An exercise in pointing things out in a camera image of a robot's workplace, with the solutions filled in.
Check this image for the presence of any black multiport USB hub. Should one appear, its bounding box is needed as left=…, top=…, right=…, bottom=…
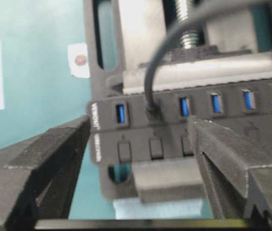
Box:
left=87, top=79, right=272, bottom=165

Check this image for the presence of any black USB cable with plug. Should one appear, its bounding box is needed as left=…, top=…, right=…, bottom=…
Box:
left=144, top=0, right=271, bottom=116

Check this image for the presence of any black bench vise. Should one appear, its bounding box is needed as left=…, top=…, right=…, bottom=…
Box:
left=84, top=0, right=272, bottom=202

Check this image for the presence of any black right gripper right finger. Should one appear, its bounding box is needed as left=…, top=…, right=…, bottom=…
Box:
left=187, top=115, right=272, bottom=230

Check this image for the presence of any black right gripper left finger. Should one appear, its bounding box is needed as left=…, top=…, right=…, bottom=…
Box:
left=0, top=115, right=90, bottom=231

